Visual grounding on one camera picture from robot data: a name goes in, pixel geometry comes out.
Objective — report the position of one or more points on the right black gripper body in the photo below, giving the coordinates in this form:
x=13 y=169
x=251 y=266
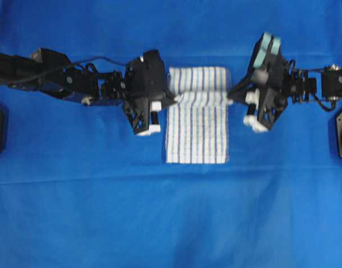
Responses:
x=264 y=100

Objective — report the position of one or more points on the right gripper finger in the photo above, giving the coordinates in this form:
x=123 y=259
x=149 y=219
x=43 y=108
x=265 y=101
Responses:
x=239 y=91

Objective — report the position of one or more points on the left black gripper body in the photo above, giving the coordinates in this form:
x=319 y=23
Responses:
x=143 y=97

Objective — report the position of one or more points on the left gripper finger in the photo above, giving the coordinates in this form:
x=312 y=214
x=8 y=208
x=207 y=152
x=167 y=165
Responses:
x=168 y=97

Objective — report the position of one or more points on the blue striped white towel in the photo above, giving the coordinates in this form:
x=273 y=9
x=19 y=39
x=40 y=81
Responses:
x=197 y=124

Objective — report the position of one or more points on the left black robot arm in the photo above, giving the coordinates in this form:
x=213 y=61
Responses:
x=52 y=73

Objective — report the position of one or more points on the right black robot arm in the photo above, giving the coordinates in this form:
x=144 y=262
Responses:
x=322 y=86

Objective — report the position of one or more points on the blue tablecloth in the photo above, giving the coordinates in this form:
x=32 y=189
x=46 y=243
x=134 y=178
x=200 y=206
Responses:
x=79 y=189

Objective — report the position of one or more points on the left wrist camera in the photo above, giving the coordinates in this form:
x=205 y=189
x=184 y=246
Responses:
x=152 y=61

